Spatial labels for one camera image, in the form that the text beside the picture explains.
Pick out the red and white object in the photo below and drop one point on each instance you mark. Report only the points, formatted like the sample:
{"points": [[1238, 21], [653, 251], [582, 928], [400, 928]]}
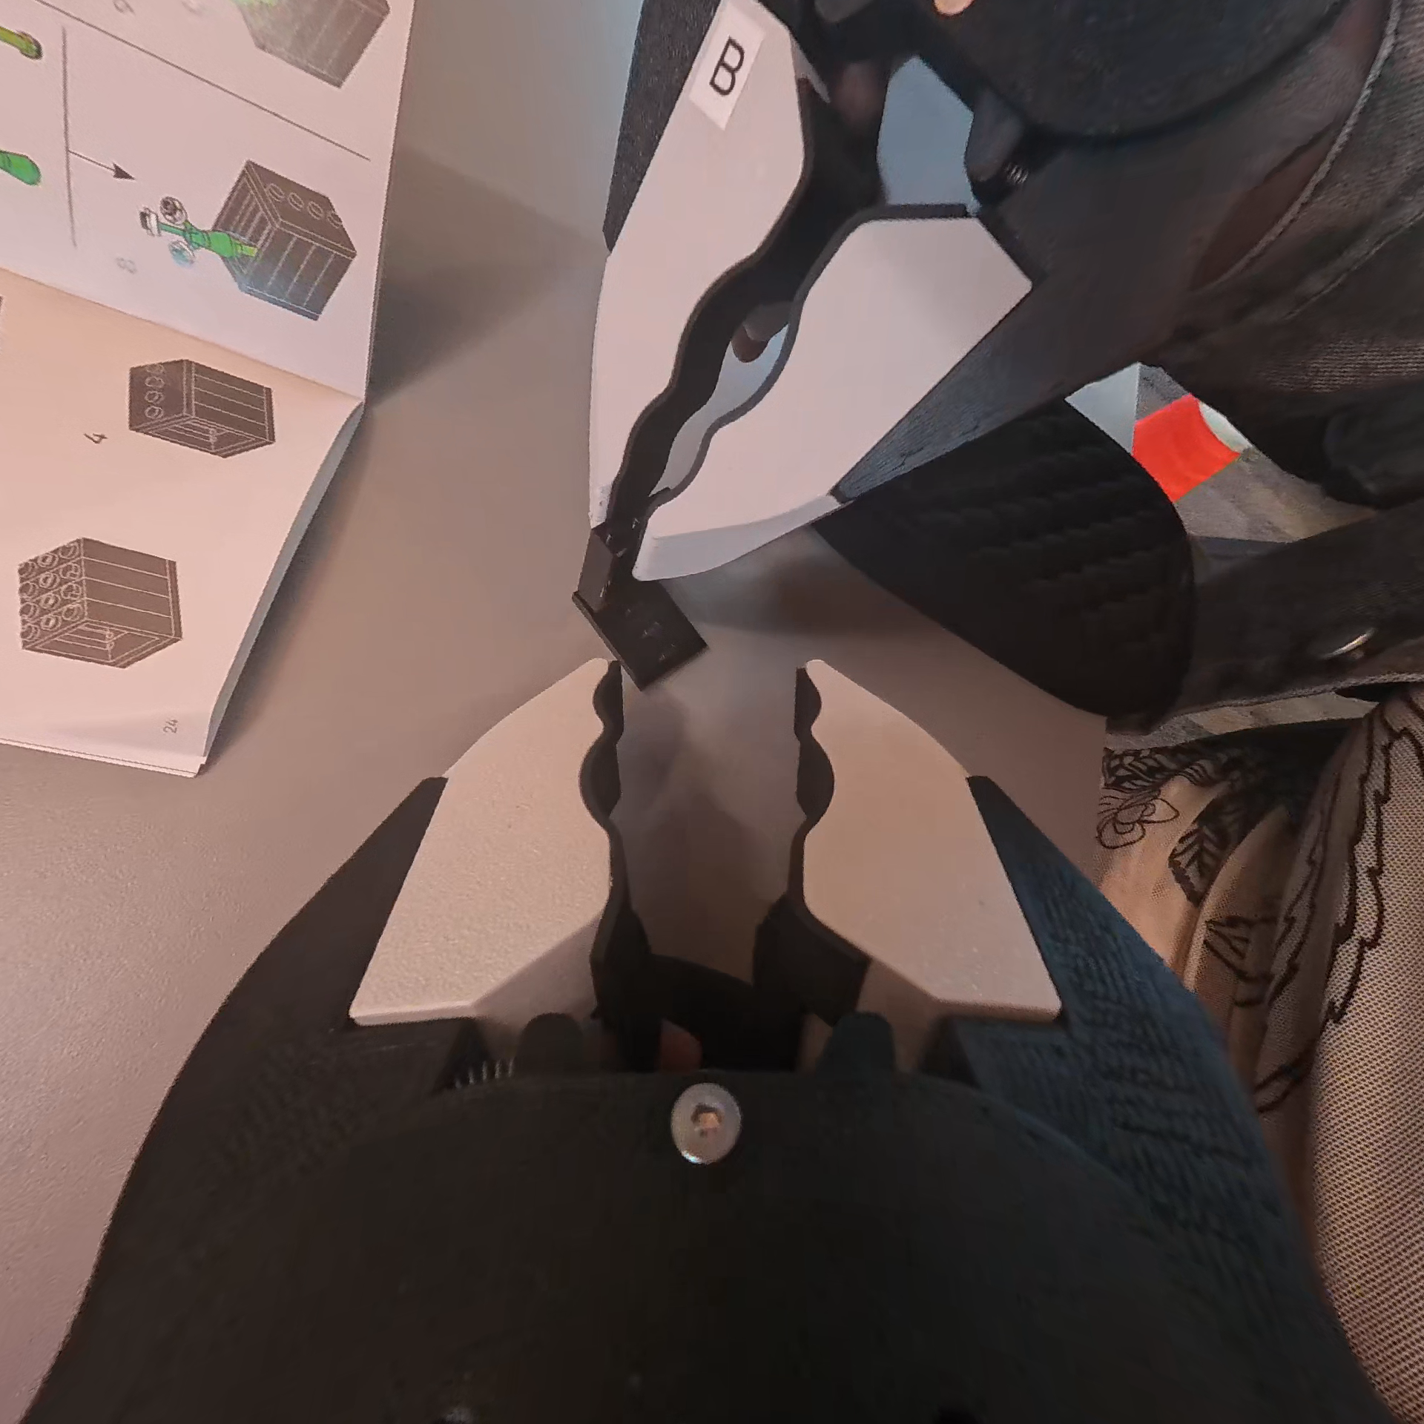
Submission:
{"points": [[1173, 445]]}

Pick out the person's floral beige garment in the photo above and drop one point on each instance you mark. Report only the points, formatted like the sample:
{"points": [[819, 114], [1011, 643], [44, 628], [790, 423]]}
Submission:
{"points": [[1278, 890]]}

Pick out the black L-shaped lego assembly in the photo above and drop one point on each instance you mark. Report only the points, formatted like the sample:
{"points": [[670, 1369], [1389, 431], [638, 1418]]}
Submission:
{"points": [[651, 635]]}

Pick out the lego instruction booklet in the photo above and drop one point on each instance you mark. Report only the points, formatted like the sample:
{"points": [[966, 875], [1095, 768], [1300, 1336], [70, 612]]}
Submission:
{"points": [[166, 334]]}

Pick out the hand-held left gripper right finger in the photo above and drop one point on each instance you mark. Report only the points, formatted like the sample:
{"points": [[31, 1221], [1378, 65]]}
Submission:
{"points": [[912, 879]]}

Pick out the person's right forearm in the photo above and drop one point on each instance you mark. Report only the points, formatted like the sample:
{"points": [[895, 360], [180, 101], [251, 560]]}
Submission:
{"points": [[1312, 279]]}

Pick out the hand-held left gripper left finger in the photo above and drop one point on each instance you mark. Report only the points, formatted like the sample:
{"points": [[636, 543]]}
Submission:
{"points": [[500, 868]]}

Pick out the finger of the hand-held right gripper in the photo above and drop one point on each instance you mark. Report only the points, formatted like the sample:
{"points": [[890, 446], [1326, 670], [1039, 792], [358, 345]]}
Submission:
{"points": [[690, 223], [890, 367]]}

